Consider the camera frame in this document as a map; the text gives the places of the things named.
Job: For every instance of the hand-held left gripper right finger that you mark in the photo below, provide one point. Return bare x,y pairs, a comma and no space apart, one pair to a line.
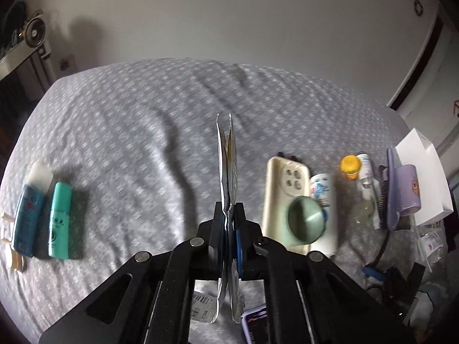
238,251

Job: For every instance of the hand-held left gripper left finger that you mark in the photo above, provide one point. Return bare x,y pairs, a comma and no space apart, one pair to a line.
217,236

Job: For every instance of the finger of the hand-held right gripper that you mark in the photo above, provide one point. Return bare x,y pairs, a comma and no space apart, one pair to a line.
373,271

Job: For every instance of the small clear bottle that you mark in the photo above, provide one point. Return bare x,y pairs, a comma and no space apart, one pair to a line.
364,200

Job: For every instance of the silver foil packet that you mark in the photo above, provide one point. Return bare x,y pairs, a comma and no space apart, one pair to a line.
226,157

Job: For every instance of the purple hair brush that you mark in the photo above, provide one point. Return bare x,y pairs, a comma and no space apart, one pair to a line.
392,172

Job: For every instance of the small orange cap bottle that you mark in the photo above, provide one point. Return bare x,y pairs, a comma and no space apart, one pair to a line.
350,165

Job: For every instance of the clear plastic bag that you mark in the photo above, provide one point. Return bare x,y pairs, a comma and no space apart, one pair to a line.
432,247

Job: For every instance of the cream phone case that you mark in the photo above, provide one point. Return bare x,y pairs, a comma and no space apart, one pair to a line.
274,193

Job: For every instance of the green round mirror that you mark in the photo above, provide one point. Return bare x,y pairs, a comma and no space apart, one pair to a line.
304,220

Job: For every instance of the phone in purple case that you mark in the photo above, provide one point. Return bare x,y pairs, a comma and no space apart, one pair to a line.
252,324

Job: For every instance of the purple bear print tumbler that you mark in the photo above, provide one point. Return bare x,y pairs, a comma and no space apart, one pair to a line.
408,190

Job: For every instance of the white bottle blue print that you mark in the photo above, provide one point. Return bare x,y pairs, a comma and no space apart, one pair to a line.
322,190

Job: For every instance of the white cardboard box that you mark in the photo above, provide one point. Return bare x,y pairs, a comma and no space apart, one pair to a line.
430,186

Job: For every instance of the grey patterned bedsheet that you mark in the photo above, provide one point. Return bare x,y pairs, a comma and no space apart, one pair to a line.
143,122

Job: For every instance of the teal bottle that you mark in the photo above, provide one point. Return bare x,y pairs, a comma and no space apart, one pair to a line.
59,222

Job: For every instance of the blue tube white cap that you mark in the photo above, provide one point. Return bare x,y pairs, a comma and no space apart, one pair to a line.
28,211

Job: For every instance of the small brown round jar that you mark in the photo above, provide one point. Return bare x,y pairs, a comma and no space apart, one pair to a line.
17,261

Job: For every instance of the cream plastic piece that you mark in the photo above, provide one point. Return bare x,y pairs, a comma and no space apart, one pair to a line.
6,229

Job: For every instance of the white shelf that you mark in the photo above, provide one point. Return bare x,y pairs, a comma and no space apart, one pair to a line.
18,61

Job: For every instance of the small white desk fan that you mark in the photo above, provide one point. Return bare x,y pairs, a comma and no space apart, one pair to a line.
36,33

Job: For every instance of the wall socket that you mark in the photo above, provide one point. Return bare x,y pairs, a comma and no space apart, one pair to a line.
67,63

